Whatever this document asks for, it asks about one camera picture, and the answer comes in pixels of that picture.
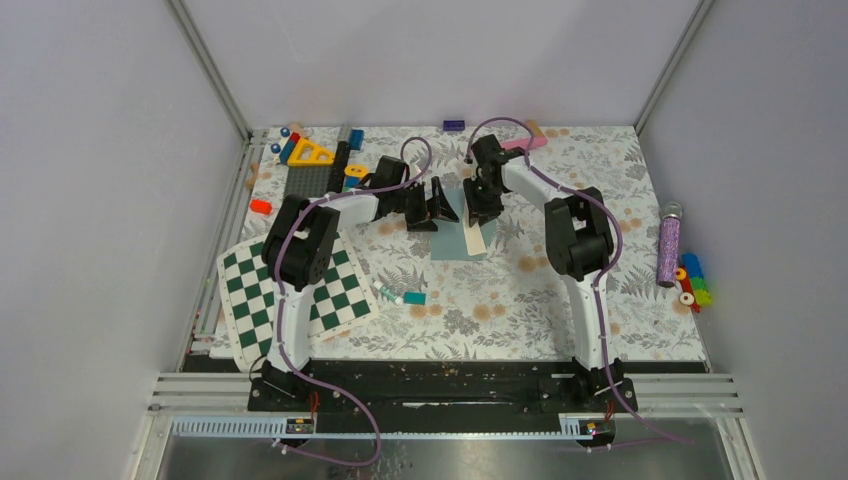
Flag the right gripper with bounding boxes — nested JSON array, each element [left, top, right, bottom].
[[464, 176, 505, 228]]

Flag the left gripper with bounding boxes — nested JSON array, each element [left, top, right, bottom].
[[391, 178, 458, 233]]

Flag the green white glue stick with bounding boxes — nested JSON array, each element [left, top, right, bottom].
[[373, 280, 403, 305]]

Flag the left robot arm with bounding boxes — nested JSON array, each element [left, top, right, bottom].
[[261, 156, 460, 411]]

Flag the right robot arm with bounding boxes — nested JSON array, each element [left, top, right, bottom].
[[463, 135, 618, 412]]

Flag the pink cylinder marker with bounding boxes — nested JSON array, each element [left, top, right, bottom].
[[500, 137, 548, 151]]

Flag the purple small brick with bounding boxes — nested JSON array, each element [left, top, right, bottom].
[[442, 119, 466, 132]]

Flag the wooden block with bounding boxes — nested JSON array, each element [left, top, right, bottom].
[[524, 120, 545, 137]]

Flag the floral table mat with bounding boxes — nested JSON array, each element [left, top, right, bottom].
[[248, 125, 707, 362]]

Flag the green blue brick stack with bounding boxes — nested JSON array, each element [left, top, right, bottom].
[[343, 164, 369, 191]]

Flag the small teal block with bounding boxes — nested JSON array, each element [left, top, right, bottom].
[[403, 292, 426, 305]]

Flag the blue lego brick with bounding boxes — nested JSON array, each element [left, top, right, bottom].
[[349, 129, 365, 150]]

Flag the green white checkerboard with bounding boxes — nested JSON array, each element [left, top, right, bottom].
[[216, 232, 379, 372]]

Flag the grey lego baseplate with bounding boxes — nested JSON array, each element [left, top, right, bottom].
[[280, 125, 352, 198]]

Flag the yellow triangle toy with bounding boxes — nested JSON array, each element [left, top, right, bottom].
[[286, 138, 335, 167]]

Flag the small red block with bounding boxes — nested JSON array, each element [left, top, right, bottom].
[[249, 199, 273, 215]]

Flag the purple glitter tube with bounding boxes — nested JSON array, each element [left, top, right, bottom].
[[656, 202, 683, 288]]

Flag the colourful stacked brick toy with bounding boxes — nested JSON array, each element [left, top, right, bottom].
[[675, 252, 713, 313]]

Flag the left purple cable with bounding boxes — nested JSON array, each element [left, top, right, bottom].
[[271, 137, 434, 466]]

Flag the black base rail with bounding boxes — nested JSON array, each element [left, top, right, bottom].
[[247, 360, 638, 435]]

